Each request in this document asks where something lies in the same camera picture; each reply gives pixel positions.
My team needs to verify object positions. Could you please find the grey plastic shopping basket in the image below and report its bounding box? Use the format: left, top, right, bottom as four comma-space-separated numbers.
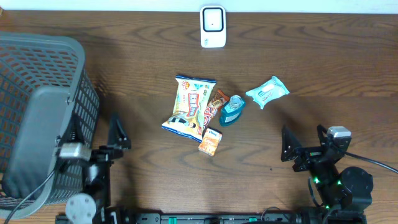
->
1, 32, 100, 219

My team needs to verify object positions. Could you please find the green wet wipes pack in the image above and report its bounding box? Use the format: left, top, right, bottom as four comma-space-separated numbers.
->
246, 76, 290, 110

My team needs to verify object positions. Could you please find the white barcode scanner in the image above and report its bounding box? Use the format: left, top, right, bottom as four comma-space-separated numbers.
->
200, 6, 226, 48

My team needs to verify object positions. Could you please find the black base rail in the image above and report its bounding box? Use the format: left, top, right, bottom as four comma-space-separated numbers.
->
55, 212, 368, 224

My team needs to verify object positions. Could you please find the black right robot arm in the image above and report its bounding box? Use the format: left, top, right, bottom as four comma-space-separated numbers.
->
281, 124, 373, 223

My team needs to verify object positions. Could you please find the orange tissue pack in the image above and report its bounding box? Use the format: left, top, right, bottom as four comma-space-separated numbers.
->
198, 128, 223, 156

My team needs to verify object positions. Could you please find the brown chocolate bar wrapper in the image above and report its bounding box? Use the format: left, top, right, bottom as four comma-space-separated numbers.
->
204, 89, 229, 128

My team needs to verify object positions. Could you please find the yellow snack bag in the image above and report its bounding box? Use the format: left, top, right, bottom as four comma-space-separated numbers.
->
162, 75, 217, 142

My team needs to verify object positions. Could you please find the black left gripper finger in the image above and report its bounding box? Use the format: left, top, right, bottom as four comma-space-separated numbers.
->
63, 114, 83, 144
107, 114, 131, 149

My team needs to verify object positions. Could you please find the blue mouthwash bottle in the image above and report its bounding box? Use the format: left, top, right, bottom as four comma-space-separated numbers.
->
219, 95, 246, 126

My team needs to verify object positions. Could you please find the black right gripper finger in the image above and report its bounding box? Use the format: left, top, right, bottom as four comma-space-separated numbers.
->
281, 125, 302, 162
317, 124, 329, 146

